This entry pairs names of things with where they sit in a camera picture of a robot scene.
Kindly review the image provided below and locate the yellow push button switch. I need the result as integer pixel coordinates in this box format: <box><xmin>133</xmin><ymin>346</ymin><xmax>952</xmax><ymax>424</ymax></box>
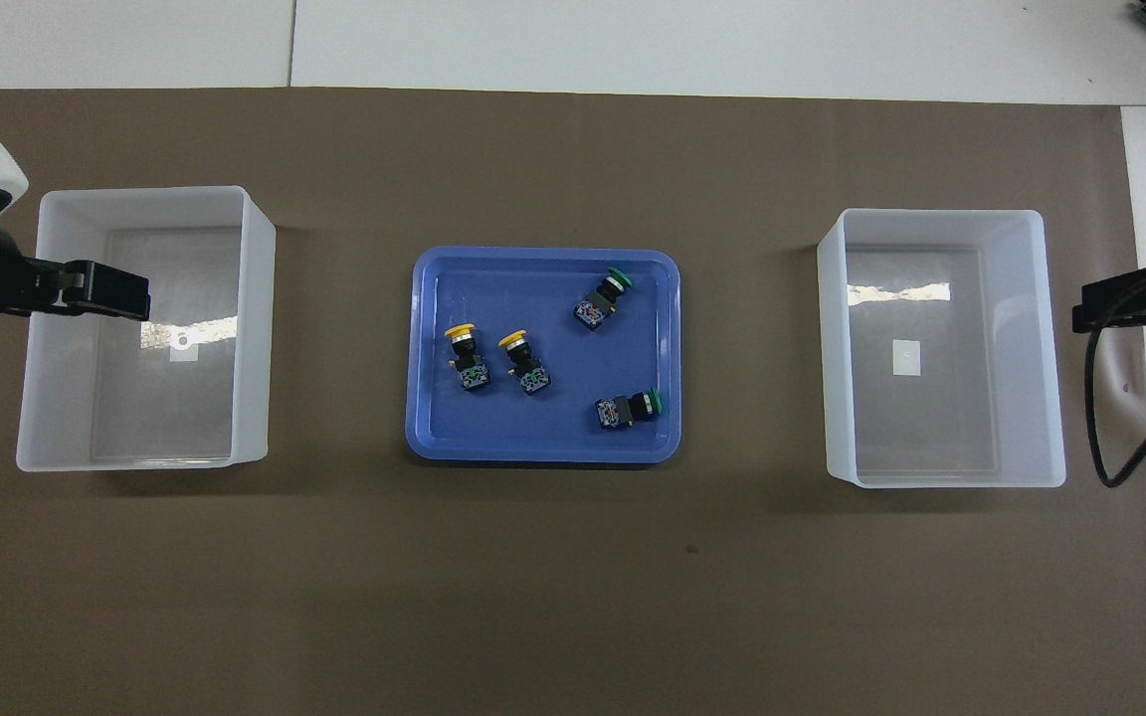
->
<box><xmin>444</xmin><ymin>323</ymin><xmax>493</xmax><ymax>393</ymax></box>
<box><xmin>497</xmin><ymin>331</ymin><xmax>553</xmax><ymax>397</ymax></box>

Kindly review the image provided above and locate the translucent white plastic box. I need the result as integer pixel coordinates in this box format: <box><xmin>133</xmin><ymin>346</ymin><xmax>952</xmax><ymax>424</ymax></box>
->
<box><xmin>817</xmin><ymin>207</ymin><xmax>1068</xmax><ymax>489</ymax></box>
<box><xmin>16</xmin><ymin>186</ymin><xmax>278</xmax><ymax>473</ymax></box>

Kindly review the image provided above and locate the blue plastic tray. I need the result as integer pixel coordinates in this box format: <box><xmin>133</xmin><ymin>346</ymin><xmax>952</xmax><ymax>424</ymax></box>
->
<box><xmin>405</xmin><ymin>247</ymin><xmax>682</xmax><ymax>464</ymax></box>

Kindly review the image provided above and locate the brown table mat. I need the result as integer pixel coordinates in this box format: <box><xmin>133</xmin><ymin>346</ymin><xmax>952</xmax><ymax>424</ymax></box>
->
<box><xmin>0</xmin><ymin>88</ymin><xmax>1146</xmax><ymax>716</ymax></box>

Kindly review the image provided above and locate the green push button switch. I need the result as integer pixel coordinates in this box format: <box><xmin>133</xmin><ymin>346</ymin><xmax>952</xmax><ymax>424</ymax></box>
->
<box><xmin>594</xmin><ymin>388</ymin><xmax>663</xmax><ymax>433</ymax></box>
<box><xmin>573</xmin><ymin>267</ymin><xmax>635</xmax><ymax>333</ymax></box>

